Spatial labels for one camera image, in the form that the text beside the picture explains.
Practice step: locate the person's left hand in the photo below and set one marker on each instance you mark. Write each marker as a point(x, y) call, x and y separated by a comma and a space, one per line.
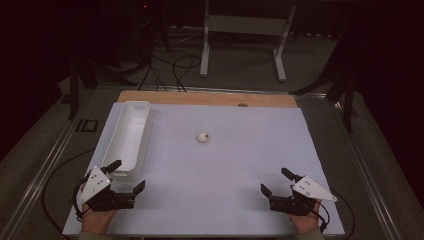
point(96, 220)

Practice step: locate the white metal stand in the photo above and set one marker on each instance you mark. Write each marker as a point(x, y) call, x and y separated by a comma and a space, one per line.
point(246, 25)

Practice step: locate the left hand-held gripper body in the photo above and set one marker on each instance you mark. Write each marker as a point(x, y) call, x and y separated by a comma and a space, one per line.
point(100, 198)

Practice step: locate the white plastic bin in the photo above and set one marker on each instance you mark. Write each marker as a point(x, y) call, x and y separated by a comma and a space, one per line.
point(128, 140)

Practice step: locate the person's right hand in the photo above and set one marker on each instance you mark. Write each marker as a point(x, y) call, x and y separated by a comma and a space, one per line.
point(305, 223)

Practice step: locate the small white ball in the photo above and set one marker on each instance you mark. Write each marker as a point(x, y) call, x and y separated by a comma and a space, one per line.
point(202, 137)

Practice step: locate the white paper sheet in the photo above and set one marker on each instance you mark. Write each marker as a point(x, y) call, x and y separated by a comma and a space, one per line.
point(216, 186)

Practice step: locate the black tripod stand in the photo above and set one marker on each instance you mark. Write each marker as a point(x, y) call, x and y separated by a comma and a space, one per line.
point(74, 90)

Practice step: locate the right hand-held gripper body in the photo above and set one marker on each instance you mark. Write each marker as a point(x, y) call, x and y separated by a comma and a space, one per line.
point(293, 204)

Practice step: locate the black metal stand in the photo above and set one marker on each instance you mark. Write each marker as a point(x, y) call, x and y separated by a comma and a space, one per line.
point(348, 106)

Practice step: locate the metal rail frame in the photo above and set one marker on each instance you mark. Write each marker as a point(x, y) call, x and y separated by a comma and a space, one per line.
point(33, 190)

